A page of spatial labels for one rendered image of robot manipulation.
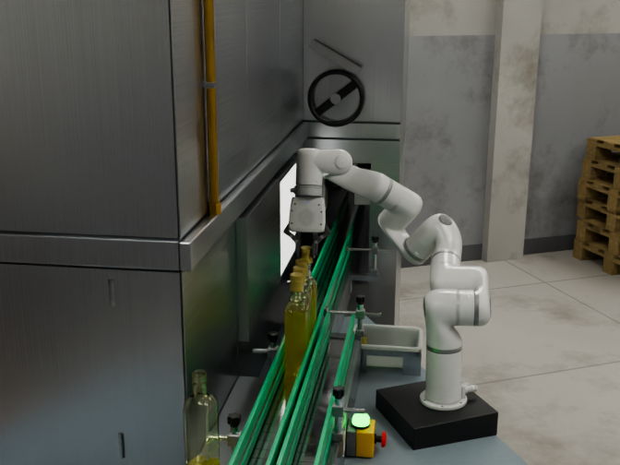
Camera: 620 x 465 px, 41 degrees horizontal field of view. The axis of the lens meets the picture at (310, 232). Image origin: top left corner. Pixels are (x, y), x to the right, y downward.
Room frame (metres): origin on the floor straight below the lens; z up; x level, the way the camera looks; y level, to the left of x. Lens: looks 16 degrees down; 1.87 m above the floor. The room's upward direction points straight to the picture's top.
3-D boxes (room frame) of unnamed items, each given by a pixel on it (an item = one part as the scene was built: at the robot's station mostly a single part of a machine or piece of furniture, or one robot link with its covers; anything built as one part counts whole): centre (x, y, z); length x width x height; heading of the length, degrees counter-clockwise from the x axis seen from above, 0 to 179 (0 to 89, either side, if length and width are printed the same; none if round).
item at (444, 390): (2.04, -0.37, 0.89); 0.16 x 0.13 x 0.15; 108
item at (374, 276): (2.95, -0.22, 0.90); 0.17 x 0.05 x 0.23; 82
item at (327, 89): (3.14, -0.10, 1.49); 0.21 x 0.05 x 0.21; 82
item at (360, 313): (2.31, -0.13, 0.95); 0.17 x 0.03 x 0.12; 82
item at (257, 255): (2.49, 0.11, 1.15); 0.90 x 0.03 x 0.34; 172
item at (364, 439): (1.88, -0.13, 0.79); 0.07 x 0.07 x 0.07; 82
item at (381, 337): (2.41, -0.24, 0.80); 0.22 x 0.17 x 0.09; 82
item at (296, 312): (2.06, 0.03, 0.99); 0.06 x 0.06 x 0.21; 81
